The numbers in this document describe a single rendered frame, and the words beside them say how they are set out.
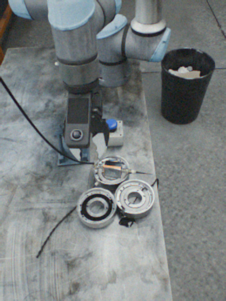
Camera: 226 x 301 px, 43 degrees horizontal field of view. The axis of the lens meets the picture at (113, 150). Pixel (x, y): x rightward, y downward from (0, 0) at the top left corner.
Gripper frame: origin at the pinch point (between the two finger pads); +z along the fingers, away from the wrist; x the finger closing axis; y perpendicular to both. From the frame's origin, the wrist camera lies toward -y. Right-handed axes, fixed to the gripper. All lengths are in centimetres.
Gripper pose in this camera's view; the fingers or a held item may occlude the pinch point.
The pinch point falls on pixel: (89, 158)
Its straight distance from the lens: 68.4
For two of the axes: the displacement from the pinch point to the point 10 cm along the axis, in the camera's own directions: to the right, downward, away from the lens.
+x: -10.0, 0.3, 0.3
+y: 0.0, -6.8, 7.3
